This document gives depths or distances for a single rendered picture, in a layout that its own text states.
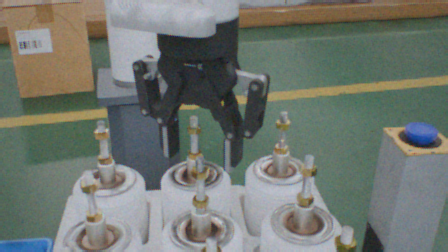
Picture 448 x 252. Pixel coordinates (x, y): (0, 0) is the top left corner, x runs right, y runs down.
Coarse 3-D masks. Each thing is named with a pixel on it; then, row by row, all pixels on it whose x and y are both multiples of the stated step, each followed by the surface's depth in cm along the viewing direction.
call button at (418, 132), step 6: (408, 126) 59; (414, 126) 59; (420, 126) 59; (426, 126) 59; (432, 126) 59; (408, 132) 58; (414, 132) 58; (420, 132) 58; (426, 132) 58; (432, 132) 58; (408, 138) 59; (414, 138) 58; (420, 138) 57; (426, 138) 57; (432, 138) 57
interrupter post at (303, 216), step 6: (300, 204) 53; (312, 204) 53; (294, 210) 53; (300, 210) 52; (306, 210) 52; (312, 210) 52; (294, 216) 53; (300, 216) 52; (306, 216) 52; (312, 216) 53; (294, 222) 54; (300, 222) 53; (306, 222) 53; (300, 228) 53; (306, 228) 53
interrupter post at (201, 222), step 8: (192, 208) 52; (208, 208) 52; (192, 216) 51; (200, 216) 51; (208, 216) 51; (192, 224) 52; (200, 224) 51; (208, 224) 52; (192, 232) 53; (200, 232) 52; (208, 232) 52
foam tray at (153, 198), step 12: (156, 192) 72; (240, 192) 72; (312, 192) 72; (72, 204) 69; (156, 204) 69; (240, 204) 69; (324, 204) 69; (72, 216) 67; (156, 216) 67; (240, 216) 67; (60, 228) 64; (156, 228) 64; (156, 240) 62; (252, 240) 62
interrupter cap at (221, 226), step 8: (184, 216) 55; (216, 216) 55; (224, 216) 55; (176, 224) 54; (184, 224) 54; (216, 224) 54; (224, 224) 54; (232, 224) 53; (168, 232) 52; (176, 232) 52; (184, 232) 52; (216, 232) 53; (224, 232) 52; (232, 232) 52; (176, 240) 51; (184, 240) 51; (192, 240) 51; (200, 240) 51; (224, 240) 51; (184, 248) 50; (192, 248) 50; (200, 248) 50
